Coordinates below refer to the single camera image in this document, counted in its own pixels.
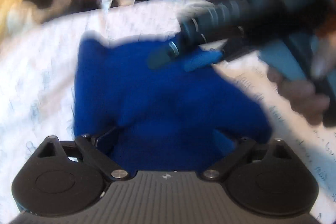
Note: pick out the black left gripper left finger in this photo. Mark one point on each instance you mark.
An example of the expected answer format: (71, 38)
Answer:
(66, 177)

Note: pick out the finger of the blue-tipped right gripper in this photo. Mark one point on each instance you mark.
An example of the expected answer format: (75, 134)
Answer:
(203, 59)

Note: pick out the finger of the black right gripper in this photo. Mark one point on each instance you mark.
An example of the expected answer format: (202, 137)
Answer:
(180, 45)

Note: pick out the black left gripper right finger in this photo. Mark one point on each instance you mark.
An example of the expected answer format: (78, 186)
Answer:
(265, 179)

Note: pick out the blue knit garment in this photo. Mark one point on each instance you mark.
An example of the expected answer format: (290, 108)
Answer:
(160, 119)

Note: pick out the black clothing on bed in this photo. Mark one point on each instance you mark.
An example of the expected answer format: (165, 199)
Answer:
(75, 6)

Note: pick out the person's right hand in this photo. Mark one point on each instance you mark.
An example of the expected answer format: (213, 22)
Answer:
(301, 94)

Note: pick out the white bedspread with script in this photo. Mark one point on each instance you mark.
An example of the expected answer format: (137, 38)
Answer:
(37, 78)

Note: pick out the yellow floral quilt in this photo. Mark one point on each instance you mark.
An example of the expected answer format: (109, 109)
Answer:
(16, 16)

